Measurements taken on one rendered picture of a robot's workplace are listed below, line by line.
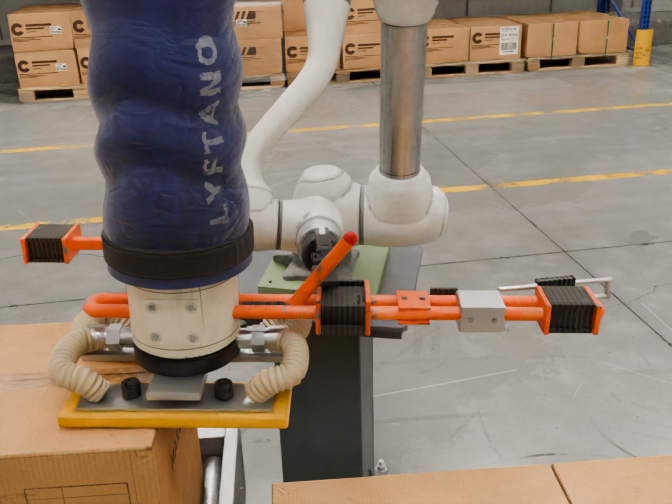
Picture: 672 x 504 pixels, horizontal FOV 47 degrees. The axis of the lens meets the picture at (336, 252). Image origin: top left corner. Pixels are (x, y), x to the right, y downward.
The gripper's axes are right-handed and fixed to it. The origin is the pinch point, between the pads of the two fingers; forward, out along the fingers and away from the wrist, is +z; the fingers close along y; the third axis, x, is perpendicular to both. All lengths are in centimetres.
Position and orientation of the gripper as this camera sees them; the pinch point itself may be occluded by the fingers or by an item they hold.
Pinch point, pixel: (327, 295)
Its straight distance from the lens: 126.4
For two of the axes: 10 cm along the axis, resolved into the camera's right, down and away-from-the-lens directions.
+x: -10.0, 0.5, -0.6
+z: 0.8, 3.7, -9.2
